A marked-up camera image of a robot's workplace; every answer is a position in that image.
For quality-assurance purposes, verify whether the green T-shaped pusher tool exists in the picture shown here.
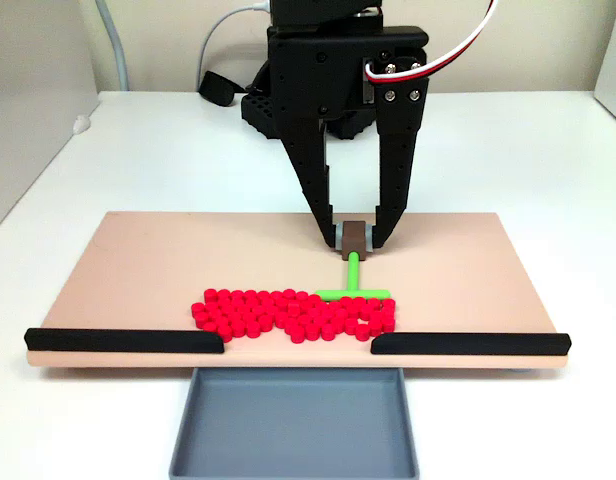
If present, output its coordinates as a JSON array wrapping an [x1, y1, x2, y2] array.
[[314, 219, 392, 301]]

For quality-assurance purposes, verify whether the beige flat board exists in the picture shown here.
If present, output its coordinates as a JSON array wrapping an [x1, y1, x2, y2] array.
[[26, 210, 572, 372]]

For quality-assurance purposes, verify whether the black foam barrier strip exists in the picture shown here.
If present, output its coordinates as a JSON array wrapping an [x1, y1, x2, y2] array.
[[23, 327, 225, 356], [370, 332, 572, 357]]

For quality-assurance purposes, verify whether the white side panel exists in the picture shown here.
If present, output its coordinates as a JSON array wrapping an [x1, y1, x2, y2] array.
[[0, 0, 100, 236], [592, 0, 616, 126]]

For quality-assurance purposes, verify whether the grey shallow tray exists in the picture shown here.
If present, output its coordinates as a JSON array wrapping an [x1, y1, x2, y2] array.
[[168, 367, 421, 480]]

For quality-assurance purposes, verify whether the black clamp handle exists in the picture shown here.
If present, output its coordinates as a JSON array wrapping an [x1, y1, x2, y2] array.
[[197, 70, 249, 107]]

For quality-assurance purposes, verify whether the white usb cable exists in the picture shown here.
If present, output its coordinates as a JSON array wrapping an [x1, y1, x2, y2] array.
[[195, 1, 272, 94]]

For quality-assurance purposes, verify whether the red white black servo cable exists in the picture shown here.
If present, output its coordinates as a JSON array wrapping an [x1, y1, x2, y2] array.
[[363, 0, 500, 84]]

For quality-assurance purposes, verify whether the grey cable conduit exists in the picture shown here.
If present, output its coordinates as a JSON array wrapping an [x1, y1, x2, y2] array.
[[95, 0, 131, 92]]

